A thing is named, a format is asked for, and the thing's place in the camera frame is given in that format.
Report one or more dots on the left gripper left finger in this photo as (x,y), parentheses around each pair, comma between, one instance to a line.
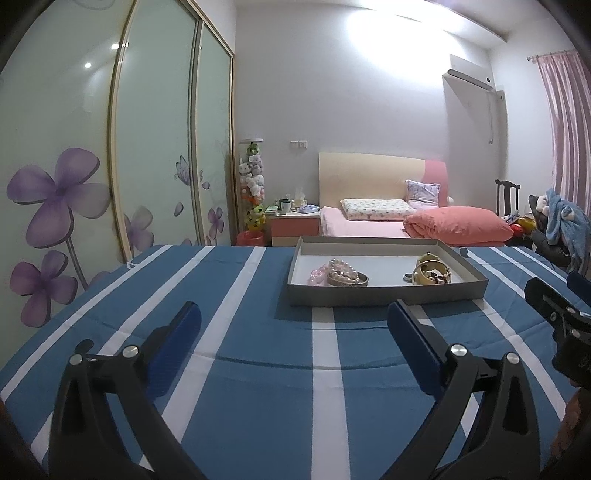
(105,424)

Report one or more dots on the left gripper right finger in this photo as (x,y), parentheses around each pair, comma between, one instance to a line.
(483,424)

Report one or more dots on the silver bangle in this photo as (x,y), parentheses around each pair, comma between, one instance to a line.
(347,279)

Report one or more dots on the person's right hand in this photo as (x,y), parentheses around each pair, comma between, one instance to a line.
(566,433)

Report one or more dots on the black chair with clutter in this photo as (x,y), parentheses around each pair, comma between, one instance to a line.
(558,255)

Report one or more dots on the blue plush blanket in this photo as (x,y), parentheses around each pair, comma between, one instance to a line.
(567,223)

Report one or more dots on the folded salmon pink duvet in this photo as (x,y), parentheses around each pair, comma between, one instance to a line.
(459,226)

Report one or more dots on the dark wooden chair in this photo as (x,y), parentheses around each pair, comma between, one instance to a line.
(507,197)

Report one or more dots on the purple patterned pillow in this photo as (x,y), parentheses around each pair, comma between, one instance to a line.
(428,193)

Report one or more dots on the blue white striped cloth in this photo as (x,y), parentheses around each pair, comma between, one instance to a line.
(270,390)

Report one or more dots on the pink curtain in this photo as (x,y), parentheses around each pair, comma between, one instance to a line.
(566,81)

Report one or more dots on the white floral pillow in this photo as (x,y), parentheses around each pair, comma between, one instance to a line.
(376,209)

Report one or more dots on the grey cardboard tray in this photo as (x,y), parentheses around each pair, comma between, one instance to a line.
(385,262)

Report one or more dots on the bed with pink sheet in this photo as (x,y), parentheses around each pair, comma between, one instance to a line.
(335,224)

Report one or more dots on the white air conditioner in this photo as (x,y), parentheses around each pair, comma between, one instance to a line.
(470,72)

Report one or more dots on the cream and pink headboard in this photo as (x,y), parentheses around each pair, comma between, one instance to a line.
(369,176)

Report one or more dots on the red waste basket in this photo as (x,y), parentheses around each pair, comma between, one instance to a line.
(251,238)

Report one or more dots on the pink cream nightstand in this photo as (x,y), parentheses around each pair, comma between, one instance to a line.
(285,230)

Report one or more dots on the plush toy hanging tower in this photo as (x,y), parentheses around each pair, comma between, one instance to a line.
(252,185)

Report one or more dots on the sliding wardrobe with flower print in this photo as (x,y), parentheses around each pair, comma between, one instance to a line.
(116,135)

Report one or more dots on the white wall socket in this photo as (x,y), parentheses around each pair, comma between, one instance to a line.
(299,144)

